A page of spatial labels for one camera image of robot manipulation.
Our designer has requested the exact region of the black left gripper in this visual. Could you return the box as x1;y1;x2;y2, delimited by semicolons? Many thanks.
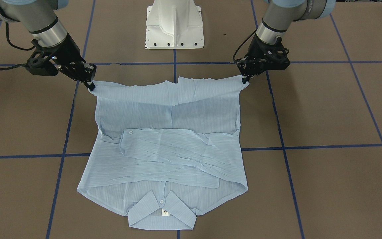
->
237;35;271;84

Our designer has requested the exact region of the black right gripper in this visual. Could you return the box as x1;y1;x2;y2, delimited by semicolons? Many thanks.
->
53;35;96;91

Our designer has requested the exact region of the light blue button shirt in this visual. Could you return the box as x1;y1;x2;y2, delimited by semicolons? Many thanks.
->
77;75;249;230

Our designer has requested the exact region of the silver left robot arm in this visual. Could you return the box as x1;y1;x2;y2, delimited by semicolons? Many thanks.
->
232;0;336;84

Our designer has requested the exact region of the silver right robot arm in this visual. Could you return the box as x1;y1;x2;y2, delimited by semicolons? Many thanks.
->
0;0;96;91

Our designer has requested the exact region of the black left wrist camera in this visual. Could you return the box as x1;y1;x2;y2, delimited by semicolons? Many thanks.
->
264;36;290;70

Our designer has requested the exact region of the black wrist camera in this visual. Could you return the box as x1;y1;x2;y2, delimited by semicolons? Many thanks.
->
25;39;58;77
264;36;290;70

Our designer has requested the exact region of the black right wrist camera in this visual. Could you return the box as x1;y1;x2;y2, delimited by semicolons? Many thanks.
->
25;39;58;77

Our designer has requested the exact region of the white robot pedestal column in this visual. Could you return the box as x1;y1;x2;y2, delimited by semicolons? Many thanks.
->
145;0;205;49

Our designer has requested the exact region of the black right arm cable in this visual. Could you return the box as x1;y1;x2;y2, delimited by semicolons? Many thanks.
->
0;0;35;71

